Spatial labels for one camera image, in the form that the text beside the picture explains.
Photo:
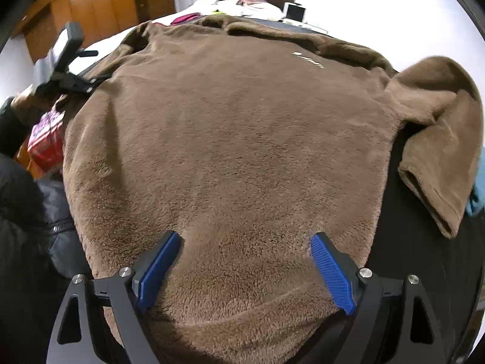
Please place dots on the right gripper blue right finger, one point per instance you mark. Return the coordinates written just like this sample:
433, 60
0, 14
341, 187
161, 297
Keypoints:
338, 271

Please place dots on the black satin work cloth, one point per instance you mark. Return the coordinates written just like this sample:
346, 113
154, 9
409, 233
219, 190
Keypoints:
420, 253

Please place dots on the black jacket sleeve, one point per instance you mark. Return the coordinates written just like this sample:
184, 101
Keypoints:
40, 250

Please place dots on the magenta folded garment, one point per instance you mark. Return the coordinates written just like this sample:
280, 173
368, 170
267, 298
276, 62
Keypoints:
185, 18

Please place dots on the operator left hand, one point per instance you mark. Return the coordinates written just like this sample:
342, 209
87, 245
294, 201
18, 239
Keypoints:
29, 107

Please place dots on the orange wooden wardrobe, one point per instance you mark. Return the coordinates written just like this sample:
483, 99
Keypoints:
99, 19

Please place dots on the folded teal fleece garment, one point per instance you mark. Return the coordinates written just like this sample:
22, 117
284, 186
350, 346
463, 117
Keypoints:
475, 203

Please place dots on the white tablet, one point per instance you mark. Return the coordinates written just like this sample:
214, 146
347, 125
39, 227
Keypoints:
294, 11

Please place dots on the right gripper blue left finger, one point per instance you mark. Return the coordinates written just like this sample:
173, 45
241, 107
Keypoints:
150, 270

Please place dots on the white crumpled blanket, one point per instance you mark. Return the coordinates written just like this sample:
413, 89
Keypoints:
229, 7

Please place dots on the brown fleece sweater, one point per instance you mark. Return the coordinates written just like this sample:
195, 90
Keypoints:
246, 181

